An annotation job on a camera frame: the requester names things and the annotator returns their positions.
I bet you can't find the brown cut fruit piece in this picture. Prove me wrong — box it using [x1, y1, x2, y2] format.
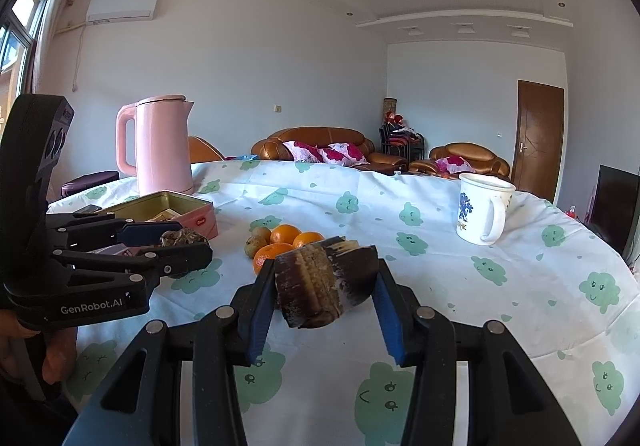
[273, 237, 378, 329]

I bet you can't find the person's left hand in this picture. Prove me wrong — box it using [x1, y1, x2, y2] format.
[0, 309, 79, 386]

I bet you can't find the dark purple stool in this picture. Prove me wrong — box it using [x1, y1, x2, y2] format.
[61, 171, 119, 198]

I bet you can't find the pink metal tin box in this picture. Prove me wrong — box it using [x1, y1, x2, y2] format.
[102, 191, 218, 240]

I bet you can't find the pink electric kettle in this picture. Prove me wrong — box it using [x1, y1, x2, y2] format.
[115, 94, 193, 195]

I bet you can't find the brown longan fruit rear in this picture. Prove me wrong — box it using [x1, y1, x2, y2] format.
[244, 226, 271, 258]

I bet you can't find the large front orange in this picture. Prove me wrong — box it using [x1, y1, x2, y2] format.
[253, 242, 294, 275]

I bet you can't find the orange chair back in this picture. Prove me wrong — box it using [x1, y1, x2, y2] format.
[188, 136, 224, 164]

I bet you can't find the white cloud pattern tablecloth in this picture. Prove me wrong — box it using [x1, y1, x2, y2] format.
[46, 159, 640, 446]

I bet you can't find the long brown leather sofa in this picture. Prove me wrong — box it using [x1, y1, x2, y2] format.
[250, 126, 408, 175]

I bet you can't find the white printed mug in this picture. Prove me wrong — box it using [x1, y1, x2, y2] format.
[457, 173, 515, 247]

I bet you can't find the black television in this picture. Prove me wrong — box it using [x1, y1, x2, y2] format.
[587, 165, 639, 259]

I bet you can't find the pink floral sofa cushion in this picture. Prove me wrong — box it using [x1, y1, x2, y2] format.
[284, 141, 369, 167]

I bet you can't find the brown leather armchair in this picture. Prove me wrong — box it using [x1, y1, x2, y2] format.
[408, 143, 511, 180]

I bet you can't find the pink floral armchair cushion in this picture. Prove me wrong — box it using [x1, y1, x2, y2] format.
[435, 155, 475, 175]

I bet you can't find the brown wooden door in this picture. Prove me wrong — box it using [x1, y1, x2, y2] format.
[511, 80, 564, 201]

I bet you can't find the dark chair rack with items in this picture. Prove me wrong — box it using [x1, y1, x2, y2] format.
[378, 98, 425, 163]

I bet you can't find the window with frame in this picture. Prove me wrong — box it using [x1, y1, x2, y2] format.
[0, 0, 47, 132]

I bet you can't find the white wall air conditioner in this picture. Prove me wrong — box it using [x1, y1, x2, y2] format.
[86, 0, 158, 24]

